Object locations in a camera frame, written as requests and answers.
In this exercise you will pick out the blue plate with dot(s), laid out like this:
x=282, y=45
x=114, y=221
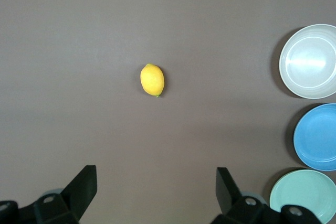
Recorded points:
x=317, y=137

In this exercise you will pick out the yellow lemon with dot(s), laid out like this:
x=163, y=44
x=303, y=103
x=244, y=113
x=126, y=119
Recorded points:
x=152, y=79

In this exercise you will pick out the beige plate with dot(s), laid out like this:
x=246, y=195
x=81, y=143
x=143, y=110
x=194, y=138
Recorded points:
x=307, y=64

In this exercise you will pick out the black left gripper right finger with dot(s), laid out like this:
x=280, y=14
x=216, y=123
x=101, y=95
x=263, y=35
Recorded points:
x=225, y=190

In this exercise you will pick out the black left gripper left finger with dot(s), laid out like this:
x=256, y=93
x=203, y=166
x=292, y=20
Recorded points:
x=78, y=190

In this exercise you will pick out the pale green plate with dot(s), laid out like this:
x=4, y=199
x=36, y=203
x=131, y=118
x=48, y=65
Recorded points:
x=302, y=190

